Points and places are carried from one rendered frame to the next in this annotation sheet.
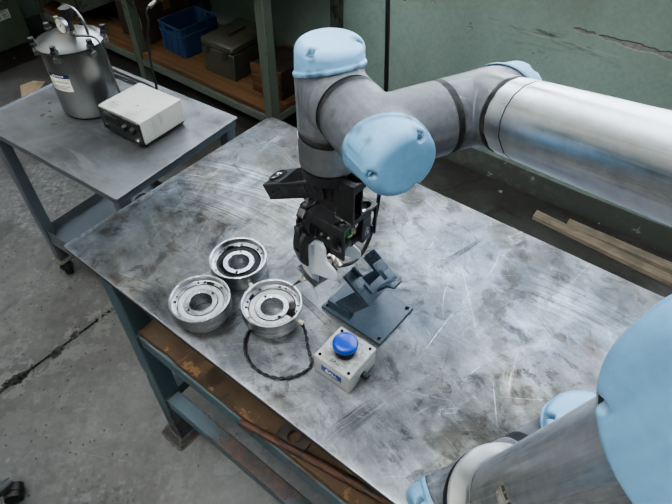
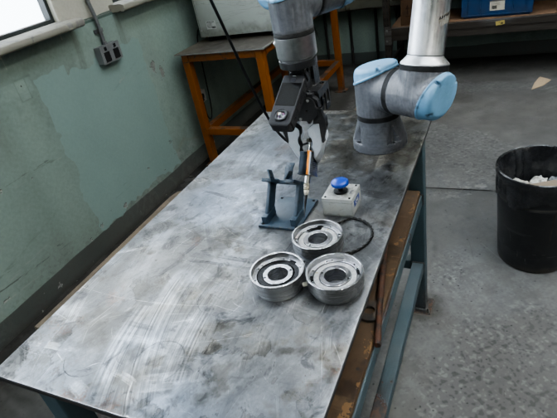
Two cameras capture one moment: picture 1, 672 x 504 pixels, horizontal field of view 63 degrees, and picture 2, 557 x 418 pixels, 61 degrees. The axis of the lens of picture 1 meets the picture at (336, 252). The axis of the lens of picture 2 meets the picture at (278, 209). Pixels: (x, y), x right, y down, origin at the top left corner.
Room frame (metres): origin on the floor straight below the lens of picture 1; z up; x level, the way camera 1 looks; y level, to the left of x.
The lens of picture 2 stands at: (0.77, 0.88, 1.40)
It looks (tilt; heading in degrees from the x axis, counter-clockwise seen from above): 31 degrees down; 261
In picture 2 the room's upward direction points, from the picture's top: 12 degrees counter-clockwise
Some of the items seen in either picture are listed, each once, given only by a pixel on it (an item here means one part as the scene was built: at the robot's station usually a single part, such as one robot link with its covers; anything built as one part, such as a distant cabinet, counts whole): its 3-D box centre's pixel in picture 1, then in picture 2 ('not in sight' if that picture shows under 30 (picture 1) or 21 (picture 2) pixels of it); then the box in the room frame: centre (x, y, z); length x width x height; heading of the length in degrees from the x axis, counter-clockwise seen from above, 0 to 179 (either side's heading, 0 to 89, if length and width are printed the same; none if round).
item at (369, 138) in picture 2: not in sight; (379, 127); (0.26, -0.28, 0.85); 0.15 x 0.15 x 0.10
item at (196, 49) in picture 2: not in sight; (277, 75); (0.01, -2.62, 0.39); 1.50 x 0.62 x 0.78; 52
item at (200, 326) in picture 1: (201, 304); (335, 279); (0.59, 0.23, 0.82); 0.10 x 0.10 x 0.04
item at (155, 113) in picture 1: (100, 68); not in sight; (1.42, 0.65, 0.83); 0.41 x 0.19 x 0.30; 56
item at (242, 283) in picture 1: (239, 264); (278, 277); (0.68, 0.18, 0.82); 0.10 x 0.10 x 0.04
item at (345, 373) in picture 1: (347, 360); (342, 197); (0.47, -0.02, 0.82); 0.08 x 0.07 x 0.05; 52
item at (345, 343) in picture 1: (345, 349); (340, 189); (0.48, -0.01, 0.85); 0.04 x 0.04 x 0.05
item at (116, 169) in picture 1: (134, 204); not in sight; (1.40, 0.69, 0.34); 0.67 x 0.46 x 0.68; 56
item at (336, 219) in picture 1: (335, 202); (303, 87); (0.53, 0.00, 1.11); 0.09 x 0.08 x 0.12; 51
